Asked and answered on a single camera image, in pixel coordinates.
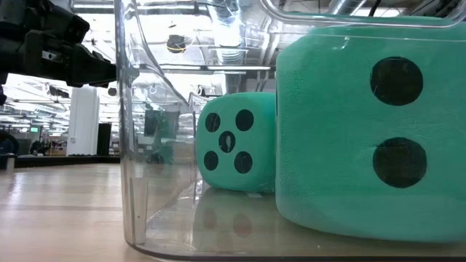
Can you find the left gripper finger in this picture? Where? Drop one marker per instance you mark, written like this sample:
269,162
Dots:
91,69

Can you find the teal foam die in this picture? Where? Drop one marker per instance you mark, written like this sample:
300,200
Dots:
255,174
327,145

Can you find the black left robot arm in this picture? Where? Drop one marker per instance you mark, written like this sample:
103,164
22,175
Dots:
11,9

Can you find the white pillar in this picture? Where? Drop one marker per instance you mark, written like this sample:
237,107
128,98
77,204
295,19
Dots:
83,123

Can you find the black tall panel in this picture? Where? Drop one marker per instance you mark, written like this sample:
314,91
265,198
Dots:
104,140

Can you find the green exit sign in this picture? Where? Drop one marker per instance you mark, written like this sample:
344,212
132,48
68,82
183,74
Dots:
34,129

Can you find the black ceiling device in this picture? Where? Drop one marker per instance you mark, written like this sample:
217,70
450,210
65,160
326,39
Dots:
176,43

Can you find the person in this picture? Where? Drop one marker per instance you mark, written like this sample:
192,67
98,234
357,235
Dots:
7,143

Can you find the large clear plastic bin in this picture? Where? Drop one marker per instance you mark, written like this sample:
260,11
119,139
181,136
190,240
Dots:
142,211

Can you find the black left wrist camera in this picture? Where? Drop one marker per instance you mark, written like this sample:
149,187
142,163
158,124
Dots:
74,29

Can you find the black aluminium table frame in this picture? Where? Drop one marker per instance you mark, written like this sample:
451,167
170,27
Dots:
65,161

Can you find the silver ventilation duct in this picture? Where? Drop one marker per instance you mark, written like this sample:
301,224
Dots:
227,32

